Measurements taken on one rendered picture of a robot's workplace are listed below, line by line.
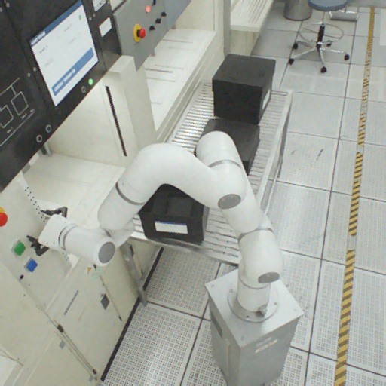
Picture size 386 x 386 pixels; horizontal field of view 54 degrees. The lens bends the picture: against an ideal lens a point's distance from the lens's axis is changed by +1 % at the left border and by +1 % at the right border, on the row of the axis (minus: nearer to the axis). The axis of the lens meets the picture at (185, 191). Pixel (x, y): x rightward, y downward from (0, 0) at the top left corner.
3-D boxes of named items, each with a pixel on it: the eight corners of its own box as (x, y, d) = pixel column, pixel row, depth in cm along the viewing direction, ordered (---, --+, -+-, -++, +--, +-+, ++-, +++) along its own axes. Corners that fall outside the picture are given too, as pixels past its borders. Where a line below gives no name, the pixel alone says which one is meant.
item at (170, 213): (143, 236, 171) (136, 212, 158) (157, 191, 189) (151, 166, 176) (203, 242, 166) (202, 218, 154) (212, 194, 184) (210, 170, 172)
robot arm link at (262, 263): (267, 256, 138) (273, 215, 120) (283, 304, 125) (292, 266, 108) (234, 261, 138) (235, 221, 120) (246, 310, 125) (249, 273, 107)
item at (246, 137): (248, 176, 191) (249, 157, 181) (192, 166, 199) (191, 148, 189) (260, 139, 209) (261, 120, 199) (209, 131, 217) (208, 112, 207)
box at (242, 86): (258, 126, 216) (262, 87, 198) (212, 116, 226) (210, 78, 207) (272, 97, 233) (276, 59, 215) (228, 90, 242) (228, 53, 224)
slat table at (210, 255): (238, 336, 214) (243, 264, 157) (142, 305, 230) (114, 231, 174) (280, 176, 293) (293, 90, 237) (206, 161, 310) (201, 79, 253)
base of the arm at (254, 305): (288, 308, 144) (294, 284, 130) (244, 331, 139) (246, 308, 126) (259, 268, 156) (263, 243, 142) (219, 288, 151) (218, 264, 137)
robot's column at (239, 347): (283, 377, 198) (305, 313, 142) (236, 404, 192) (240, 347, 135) (253, 329, 216) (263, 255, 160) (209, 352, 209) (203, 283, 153)
